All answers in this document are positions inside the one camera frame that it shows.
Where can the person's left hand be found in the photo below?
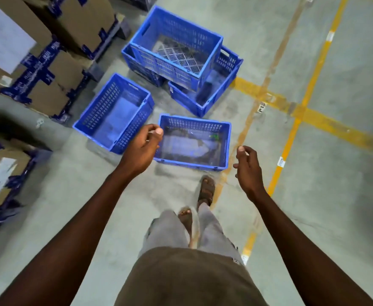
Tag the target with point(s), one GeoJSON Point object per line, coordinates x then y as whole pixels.
{"type": "Point", "coordinates": [137, 152]}

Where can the person's right hand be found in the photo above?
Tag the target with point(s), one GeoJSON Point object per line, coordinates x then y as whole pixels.
{"type": "Point", "coordinates": [249, 172]}

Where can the person's left thumb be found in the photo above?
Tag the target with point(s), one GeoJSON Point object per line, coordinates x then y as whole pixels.
{"type": "Point", "coordinates": [157, 134]}

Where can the person's right thumb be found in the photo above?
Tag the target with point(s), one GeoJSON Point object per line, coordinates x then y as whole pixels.
{"type": "Point", "coordinates": [236, 166]}

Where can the person's right forearm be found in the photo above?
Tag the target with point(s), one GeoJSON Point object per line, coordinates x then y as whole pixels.
{"type": "Point", "coordinates": [304, 254]}

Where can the person's left forearm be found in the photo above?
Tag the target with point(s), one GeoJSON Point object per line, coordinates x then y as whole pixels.
{"type": "Point", "coordinates": [68, 238]}

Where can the clear plastic bag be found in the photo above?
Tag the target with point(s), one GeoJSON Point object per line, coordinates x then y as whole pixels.
{"type": "Point", "coordinates": [189, 146]}

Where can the blue plastic crate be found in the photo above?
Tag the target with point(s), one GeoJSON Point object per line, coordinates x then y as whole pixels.
{"type": "Point", "coordinates": [218, 82]}
{"type": "Point", "coordinates": [192, 146]}
{"type": "Point", "coordinates": [116, 111]}
{"type": "Point", "coordinates": [176, 44]}
{"type": "Point", "coordinates": [140, 68]}

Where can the brown sandal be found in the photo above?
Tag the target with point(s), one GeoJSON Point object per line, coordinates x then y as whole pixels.
{"type": "Point", "coordinates": [206, 190]}
{"type": "Point", "coordinates": [186, 221]}

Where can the white floor label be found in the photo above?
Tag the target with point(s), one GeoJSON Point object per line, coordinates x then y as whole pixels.
{"type": "Point", "coordinates": [262, 107]}
{"type": "Point", "coordinates": [330, 35]}
{"type": "Point", "coordinates": [244, 259]}
{"type": "Point", "coordinates": [281, 161]}

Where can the grey trousers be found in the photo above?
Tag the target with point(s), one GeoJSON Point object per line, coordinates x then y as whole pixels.
{"type": "Point", "coordinates": [173, 231]}

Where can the cardboard box with blue tape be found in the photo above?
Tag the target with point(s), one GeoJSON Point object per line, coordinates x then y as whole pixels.
{"type": "Point", "coordinates": [51, 82]}
{"type": "Point", "coordinates": [78, 22]}

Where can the brown shirt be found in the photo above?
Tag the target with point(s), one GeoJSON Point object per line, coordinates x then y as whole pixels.
{"type": "Point", "coordinates": [189, 280]}

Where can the cardboard box with white label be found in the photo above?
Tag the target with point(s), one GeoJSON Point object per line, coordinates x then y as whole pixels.
{"type": "Point", "coordinates": [1, 178]}

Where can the cardboard box with white sheet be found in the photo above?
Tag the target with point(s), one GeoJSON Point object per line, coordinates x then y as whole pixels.
{"type": "Point", "coordinates": [8, 38]}

